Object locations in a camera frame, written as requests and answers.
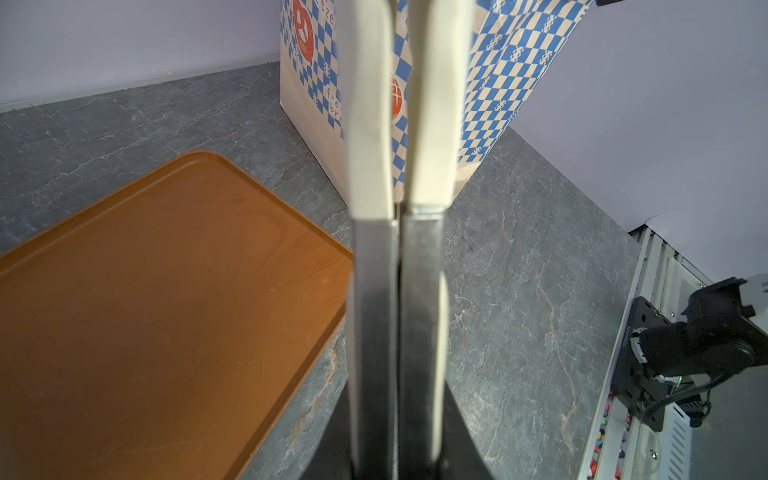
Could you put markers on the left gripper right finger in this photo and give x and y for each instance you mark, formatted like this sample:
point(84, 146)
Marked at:
point(459, 457)

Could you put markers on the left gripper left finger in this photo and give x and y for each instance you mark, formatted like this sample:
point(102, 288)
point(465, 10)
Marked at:
point(332, 459)

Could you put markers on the metal tongs with white tips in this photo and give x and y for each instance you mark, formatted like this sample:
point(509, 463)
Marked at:
point(398, 339)

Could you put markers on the blue checkered paper bag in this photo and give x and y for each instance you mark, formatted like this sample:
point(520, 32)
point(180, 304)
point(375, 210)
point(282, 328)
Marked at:
point(513, 44)

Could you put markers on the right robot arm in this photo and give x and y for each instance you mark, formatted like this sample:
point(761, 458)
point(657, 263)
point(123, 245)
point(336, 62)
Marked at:
point(663, 362)

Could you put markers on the brown plastic tray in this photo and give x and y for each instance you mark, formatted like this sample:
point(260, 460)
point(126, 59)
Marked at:
point(161, 332)

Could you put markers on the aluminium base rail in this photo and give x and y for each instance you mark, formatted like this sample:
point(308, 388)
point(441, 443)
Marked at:
point(619, 445)

